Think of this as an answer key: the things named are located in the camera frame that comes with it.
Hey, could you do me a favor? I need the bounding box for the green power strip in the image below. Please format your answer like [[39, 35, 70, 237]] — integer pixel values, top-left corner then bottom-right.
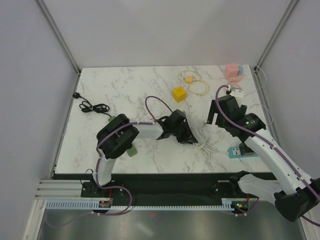
[[103, 114, 138, 159]]

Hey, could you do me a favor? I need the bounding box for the small orange charger plug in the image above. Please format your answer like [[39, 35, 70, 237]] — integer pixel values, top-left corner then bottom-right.
[[184, 75, 194, 84]]

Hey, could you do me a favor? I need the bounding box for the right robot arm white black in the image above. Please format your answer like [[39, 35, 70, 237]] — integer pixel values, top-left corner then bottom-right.
[[207, 95, 320, 222]]

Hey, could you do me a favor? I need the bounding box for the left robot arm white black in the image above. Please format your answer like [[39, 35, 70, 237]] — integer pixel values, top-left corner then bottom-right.
[[92, 109, 198, 197]]

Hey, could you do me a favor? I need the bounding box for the pink cube socket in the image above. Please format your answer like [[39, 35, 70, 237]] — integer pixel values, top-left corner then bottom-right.
[[224, 63, 239, 79]]

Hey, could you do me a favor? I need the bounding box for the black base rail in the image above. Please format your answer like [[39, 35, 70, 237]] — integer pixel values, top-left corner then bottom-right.
[[51, 171, 271, 207]]

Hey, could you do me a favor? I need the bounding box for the light blue thin cable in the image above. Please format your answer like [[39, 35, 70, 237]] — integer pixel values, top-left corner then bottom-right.
[[243, 63, 274, 126]]

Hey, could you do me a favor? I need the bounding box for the blue plug adapter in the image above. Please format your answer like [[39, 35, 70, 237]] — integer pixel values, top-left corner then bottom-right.
[[237, 65, 244, 76]]

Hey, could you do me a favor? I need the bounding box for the teal power strip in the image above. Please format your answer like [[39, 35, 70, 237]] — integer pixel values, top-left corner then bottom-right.
[[227, 146, 258, 159]]

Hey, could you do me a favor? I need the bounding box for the white slotted cable duct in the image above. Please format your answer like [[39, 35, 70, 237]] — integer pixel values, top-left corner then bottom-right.
[[45, 199, 246, 212]]

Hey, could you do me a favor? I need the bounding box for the yellow cube socket adapter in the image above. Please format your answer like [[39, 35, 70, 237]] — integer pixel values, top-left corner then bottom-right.
[[172, 86, 187, 103]]

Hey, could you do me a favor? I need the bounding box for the pink round socket base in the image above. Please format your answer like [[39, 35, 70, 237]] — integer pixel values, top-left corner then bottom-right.
[[228, 75, 244, 84]]

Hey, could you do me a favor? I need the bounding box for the yellow charger cable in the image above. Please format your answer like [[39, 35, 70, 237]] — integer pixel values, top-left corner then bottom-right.
[[177, 70, 210, 96]]

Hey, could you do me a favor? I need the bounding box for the white power cord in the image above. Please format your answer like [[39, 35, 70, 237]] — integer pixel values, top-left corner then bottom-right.
[[192, 129, 230, 158]]

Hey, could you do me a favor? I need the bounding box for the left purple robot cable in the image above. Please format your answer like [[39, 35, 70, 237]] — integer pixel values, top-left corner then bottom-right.
[[95, 96, 176, 216]]

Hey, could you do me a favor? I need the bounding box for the black cube adapter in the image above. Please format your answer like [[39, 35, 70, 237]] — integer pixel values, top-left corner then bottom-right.
[[239, 142, 255, 157]]

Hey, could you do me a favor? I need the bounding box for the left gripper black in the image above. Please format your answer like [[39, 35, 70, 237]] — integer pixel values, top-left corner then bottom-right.
[[171, 120, 197, 145]]

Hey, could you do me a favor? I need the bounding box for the black power strip cord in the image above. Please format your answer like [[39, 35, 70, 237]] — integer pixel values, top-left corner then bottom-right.
[[72, 91, 115, 118]]

